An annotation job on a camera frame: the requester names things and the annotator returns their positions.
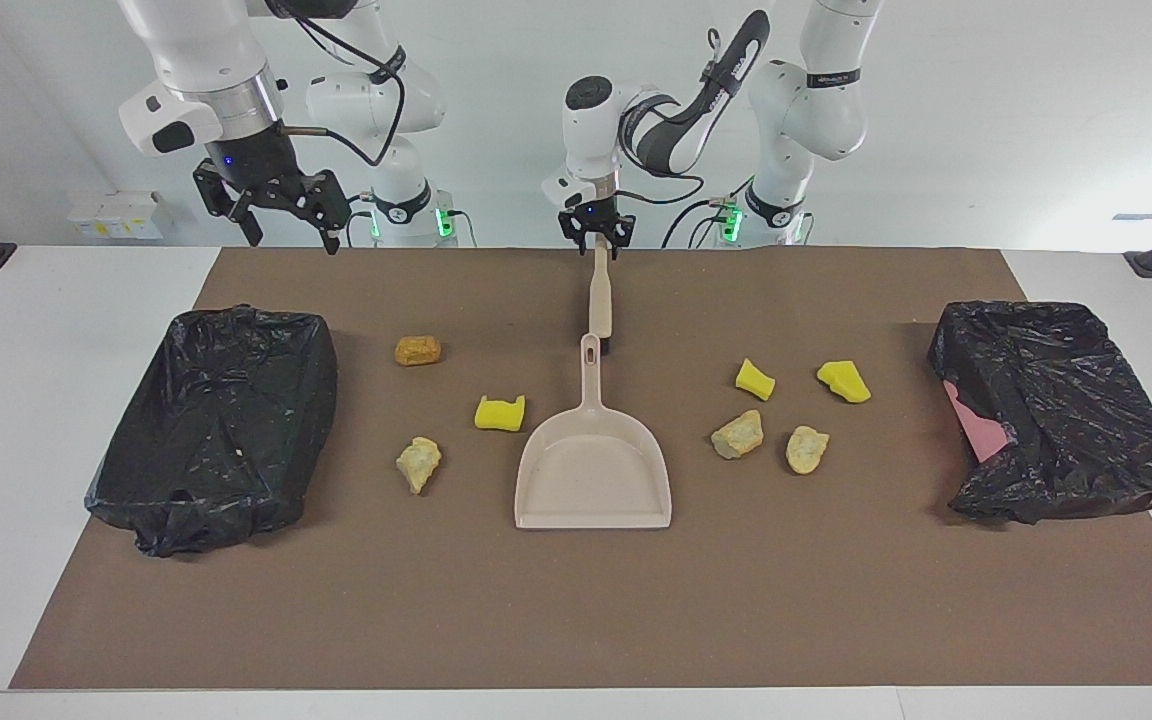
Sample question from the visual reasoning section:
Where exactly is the pale angular foam chunk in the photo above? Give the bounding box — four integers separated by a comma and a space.
711, 409, 766, 461

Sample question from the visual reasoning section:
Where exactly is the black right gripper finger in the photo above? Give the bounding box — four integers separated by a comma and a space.
193, 160, 266, 249
298, 170, 352, 257

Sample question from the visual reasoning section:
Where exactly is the yellow wedge sponge piece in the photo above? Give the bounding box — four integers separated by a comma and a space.
735, 358, 777, 402

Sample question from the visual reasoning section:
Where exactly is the pale pointed foam chunk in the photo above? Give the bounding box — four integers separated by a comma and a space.
395, 436, 443, 496

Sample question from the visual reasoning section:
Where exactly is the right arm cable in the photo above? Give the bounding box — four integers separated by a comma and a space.
266, 0, 408, 169

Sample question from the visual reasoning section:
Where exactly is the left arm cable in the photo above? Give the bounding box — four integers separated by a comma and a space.
616, 28, 772, 208

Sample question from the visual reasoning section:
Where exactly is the beige plastic dustpan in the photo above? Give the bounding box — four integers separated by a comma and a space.
514, 333, 674, 531

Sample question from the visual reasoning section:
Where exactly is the black bag lined pink bin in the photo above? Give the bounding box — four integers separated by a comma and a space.
927, 300, 1152, 527

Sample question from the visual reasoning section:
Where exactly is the white wall socket box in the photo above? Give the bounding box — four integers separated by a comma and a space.
66, 190, 175, 241

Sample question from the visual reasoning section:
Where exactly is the pale rounded foam chunk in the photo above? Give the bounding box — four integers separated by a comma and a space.
785, 425, 831, 476

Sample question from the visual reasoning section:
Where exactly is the yellow curved sponge piece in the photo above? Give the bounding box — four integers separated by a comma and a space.
816, 360, 873, 405

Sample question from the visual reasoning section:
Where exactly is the brown table mat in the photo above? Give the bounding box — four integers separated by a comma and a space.
8, 247, 1152, 691

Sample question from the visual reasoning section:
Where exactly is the yellow notched sponge piece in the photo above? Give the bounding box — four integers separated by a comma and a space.
474, 394, 527, 433

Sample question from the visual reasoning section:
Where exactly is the brown foam chunk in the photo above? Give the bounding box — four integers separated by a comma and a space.
394, 334, 443, 368

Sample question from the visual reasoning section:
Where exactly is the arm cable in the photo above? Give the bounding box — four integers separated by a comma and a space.
616, 28, 772, 208
266, 0, 408, 169

